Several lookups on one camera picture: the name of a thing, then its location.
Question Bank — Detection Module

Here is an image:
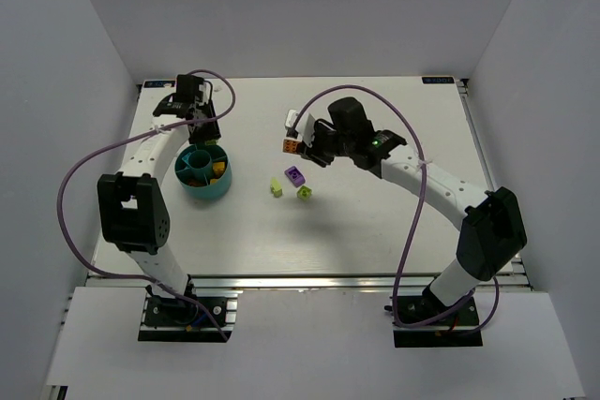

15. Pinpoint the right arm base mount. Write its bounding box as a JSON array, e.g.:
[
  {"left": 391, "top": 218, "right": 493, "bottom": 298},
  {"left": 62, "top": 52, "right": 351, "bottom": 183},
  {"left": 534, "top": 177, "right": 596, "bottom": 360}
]
[{"left": 383, "top": 294, "right": 484, "bottom": 348}]

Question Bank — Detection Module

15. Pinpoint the light green lego brick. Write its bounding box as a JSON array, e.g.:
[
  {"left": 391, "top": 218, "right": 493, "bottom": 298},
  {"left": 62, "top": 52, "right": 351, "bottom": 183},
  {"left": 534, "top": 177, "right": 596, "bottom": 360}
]
[{"left": 269, "top": 177, "right": 283, "bottom": 198}]

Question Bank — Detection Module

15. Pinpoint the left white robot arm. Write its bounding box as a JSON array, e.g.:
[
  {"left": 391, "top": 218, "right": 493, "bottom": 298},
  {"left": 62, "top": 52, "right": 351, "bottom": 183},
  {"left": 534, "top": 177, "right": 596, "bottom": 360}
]
[{"left": 97, "top": 74, "right": 221, "bottom": 297}]

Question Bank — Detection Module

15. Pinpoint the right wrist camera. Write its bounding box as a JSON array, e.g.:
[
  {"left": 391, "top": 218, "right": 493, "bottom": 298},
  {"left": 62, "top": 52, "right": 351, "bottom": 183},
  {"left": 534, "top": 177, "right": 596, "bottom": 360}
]
[{"left": 285, "top": 109, "right": 316, "bottom": 147}]

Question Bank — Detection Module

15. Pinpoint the purple hollow lego brick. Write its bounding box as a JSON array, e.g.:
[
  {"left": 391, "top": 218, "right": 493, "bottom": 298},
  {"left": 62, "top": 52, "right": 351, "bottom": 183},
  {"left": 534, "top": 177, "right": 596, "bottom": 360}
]
[{"left": 284, "top": 166, "right": 306, "bottom": 187}]

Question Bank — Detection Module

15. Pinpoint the orange studded lego brick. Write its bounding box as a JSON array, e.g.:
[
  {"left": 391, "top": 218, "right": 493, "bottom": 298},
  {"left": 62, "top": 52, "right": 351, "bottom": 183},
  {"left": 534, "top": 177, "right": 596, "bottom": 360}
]
[{"left": 282, "top": 139, "right": 302, "bottom": 155}]

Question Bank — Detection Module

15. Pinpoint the lime green hollow lego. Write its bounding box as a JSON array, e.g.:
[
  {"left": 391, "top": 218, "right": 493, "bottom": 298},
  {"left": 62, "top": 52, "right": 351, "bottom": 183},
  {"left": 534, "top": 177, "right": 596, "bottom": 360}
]
[{"left": 296, "top": 185, "right": 312, "bottom": 200}]

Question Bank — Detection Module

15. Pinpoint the aluminium table rail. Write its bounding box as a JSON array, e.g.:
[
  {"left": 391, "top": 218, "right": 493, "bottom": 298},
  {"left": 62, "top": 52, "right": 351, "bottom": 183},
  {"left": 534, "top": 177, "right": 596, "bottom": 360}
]
[{"left": 85, "top": 258, "right": 531, "bottom": 290}]

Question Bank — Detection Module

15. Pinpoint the purple cable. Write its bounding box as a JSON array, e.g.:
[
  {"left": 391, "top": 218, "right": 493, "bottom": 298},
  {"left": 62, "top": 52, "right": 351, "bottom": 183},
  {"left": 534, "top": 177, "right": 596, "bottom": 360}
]
[
  {"left": 292, "top": 84, "right": 501, "bottom": 330},
  {"left": 56, "top": 69, "right": 238, "bottom": 343}
]

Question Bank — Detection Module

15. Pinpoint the teal divided round container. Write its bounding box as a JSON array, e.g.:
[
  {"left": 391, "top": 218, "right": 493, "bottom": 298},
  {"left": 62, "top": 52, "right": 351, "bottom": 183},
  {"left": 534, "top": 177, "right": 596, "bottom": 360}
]
[{"left": 174, "top": 144, "right": 233, "bottom": 201}]

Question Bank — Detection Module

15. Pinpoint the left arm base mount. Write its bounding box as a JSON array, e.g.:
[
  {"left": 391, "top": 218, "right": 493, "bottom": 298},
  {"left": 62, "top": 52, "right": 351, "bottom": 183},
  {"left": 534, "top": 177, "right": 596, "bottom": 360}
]
[{"left": 138, "top": 283, "right": 237, "bottom": 343}]

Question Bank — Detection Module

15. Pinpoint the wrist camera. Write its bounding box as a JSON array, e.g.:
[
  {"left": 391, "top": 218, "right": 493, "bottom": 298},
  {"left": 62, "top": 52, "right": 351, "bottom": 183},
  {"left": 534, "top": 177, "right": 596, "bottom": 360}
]
[
  {"left": 285, "top": 109, "right": 316, "bottom": 147},
  {"left": 202, "top": 80, "right": 222, "bottom": 102}
]

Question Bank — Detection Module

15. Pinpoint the blue corner label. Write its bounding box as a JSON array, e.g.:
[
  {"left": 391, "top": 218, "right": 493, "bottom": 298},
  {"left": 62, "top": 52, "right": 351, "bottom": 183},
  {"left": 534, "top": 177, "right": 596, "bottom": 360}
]
[
  {"left": 421, "top": 76, "right": 455, "bottom": 84},
  {"left": 142, "top": 80, "right": 175, "bottom": 89}
]

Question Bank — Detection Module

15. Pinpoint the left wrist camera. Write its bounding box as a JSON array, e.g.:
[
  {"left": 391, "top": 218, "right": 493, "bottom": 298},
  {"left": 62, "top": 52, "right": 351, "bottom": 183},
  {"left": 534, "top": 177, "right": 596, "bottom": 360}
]
[{"left": 202, "top": 80, "right": 222, "bottom": 102}]

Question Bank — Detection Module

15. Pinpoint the right blue corner label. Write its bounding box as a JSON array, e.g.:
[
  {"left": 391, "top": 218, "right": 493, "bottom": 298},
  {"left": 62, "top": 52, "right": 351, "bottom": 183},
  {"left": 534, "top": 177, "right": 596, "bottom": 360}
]
[{"left": 421, "top": 76, "right": 455, "bottom": 84}]

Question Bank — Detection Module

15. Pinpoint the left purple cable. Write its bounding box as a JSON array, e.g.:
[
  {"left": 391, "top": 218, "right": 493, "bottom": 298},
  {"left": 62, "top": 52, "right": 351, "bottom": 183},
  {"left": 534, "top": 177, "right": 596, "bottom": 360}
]
[{"left": 56, "top": 69, "right": 238, "bottom": 343}]

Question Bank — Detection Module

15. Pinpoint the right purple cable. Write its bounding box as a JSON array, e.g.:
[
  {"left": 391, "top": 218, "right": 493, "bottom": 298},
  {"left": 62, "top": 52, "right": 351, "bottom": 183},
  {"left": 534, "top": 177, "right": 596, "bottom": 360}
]
[{"left": 292, "top": 84, "right": 501, "bottom": 330}]

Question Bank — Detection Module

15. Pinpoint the left blue corner label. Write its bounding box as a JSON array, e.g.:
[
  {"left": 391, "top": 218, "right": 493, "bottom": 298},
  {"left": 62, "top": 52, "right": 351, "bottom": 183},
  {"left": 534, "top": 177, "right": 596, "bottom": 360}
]
[{"left": 142, "top": 80, "right": 175, "bottom": 89}]

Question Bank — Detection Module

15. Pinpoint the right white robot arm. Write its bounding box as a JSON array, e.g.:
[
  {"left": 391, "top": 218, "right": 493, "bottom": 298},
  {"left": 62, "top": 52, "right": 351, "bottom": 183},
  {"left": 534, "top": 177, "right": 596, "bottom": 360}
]
[{"left": 286, "top": 96, "right": 527, "bottom": 314}]

